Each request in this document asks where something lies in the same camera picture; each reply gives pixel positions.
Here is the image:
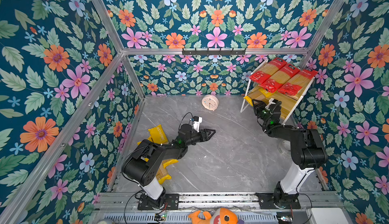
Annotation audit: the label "red spaghetti bag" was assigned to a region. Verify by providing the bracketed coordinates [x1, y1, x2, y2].
[278, 69, 318, 97]
[249, 58, 287, 84]
[260, 64, 300, 93]

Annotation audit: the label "black wall hook rail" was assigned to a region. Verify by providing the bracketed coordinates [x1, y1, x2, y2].
[181, 48, 246, 57]

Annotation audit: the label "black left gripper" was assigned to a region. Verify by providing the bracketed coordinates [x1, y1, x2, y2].
[184, 128, 216, 148]

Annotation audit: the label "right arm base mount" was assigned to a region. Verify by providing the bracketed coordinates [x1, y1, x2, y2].
[255, 190, 301, 209]

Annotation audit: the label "cream alarm clock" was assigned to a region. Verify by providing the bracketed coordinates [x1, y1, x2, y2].
[201, 94, 219, 111]

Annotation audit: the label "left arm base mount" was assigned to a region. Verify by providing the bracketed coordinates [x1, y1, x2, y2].
[137, 194, 180, 210]

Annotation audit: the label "yellow pasta bag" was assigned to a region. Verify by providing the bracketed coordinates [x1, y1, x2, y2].
[156, 159, 179, 185]
[244, 86, 273, 106]
[149, 124, 169, 144]

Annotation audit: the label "wooden two-tier shelf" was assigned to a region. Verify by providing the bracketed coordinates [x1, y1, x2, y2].
[239, 60, 315, 126]

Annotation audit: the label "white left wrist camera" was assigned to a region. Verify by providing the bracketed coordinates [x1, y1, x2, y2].
[192, 116, 202, 132]

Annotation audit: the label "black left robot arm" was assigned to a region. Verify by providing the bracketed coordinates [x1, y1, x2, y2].
[121, 124, 216, 187]

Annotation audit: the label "clear tape roll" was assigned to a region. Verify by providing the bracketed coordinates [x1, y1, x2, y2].
[278, 140, 291, 154]

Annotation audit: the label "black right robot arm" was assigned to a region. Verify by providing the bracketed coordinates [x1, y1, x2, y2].
[252, 99, 328, 195]

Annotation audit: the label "orange plush fish toy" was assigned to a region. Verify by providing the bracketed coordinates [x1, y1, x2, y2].
[188, 208, 245, 224]

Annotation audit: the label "white box bottom right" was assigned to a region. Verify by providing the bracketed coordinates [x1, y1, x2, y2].
[307, 207, 353, 224]

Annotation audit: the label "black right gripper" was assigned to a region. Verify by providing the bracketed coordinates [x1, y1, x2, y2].
[253, 98, 271, 126]

